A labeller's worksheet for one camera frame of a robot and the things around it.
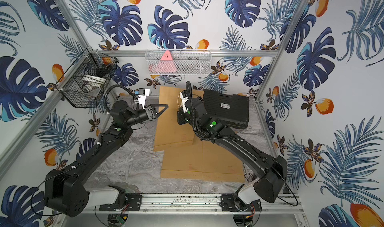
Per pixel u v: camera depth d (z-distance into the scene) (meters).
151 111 0.63
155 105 0.65
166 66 0.90
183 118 0.63
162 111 0.68
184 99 0.63
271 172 0.40
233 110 1.05
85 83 0.92
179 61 0.92
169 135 0.70
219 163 0.92
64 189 0.41
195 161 0.88
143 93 0.64
